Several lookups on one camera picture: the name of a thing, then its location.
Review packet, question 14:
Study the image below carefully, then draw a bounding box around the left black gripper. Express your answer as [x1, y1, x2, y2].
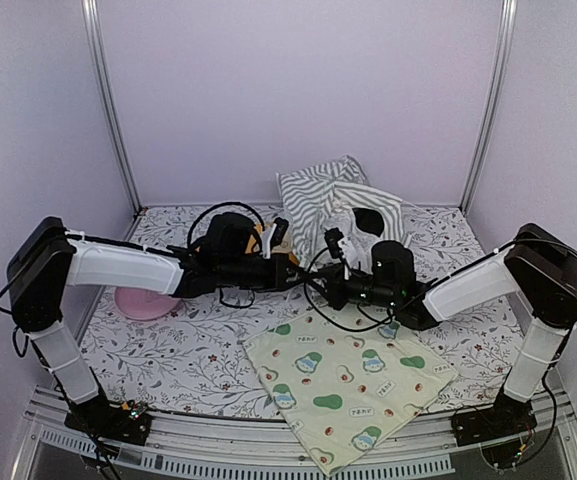
[218, 251, 308, 292]

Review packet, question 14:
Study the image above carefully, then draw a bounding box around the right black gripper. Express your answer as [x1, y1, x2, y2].
[303, 264, 398, 313]

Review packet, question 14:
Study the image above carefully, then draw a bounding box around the striped fabric pet tent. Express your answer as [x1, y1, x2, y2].
[276, 155, 411, 267]

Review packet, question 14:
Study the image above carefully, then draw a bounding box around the avocado print cushion mat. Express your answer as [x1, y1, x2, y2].
[243, 310, 458, 476]

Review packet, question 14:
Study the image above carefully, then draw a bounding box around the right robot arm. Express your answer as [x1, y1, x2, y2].
[321, 223, 577, 436]

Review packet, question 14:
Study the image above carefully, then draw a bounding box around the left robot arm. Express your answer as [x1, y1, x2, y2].
[1, 212, 297, 434]

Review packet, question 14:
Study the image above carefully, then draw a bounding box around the yellow double pet feeder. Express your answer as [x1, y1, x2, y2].
[245, 220, 299, 265]

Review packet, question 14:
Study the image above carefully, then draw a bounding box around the pink round plate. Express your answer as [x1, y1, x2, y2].
[114, 288, 180, 321]

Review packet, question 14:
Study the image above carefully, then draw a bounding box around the floral table cloth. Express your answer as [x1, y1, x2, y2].
[80, 204, 523, 419]

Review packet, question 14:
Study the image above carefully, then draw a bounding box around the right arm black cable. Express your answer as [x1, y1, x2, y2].
[302, 247, 419, 334]

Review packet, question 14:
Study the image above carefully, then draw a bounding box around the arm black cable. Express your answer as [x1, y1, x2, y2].
[302, 247, 419, 334]
[186, 201, 264, 309]

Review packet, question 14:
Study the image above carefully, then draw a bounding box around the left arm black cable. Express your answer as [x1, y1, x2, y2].
[186, 201, 264, 309]

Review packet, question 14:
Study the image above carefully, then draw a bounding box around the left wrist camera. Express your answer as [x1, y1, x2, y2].
[260, 217, 289, 260]

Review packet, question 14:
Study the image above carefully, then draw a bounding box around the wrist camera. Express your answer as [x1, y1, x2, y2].
[260, 217, 289, 260]
[324, 228, 362, 272]

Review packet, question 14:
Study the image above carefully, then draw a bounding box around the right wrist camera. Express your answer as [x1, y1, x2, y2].
[324, 228, 362, 272]

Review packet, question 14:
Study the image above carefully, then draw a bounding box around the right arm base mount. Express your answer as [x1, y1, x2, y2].
[451, 391, 537, 470]

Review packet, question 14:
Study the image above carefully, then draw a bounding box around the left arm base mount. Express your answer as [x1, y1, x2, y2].
[64, 391, 153, 446]

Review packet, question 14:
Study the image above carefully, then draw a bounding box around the left aluminium frame post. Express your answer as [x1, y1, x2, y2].
[81, 0, 142, 216]

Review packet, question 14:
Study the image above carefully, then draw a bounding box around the aluminium frame post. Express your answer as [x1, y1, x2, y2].
[459, 0, 518, 216]
[81, 0, 142, 216]

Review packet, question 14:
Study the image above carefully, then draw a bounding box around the right aluminium frame post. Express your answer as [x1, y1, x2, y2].
[459, 0, 518, 216]

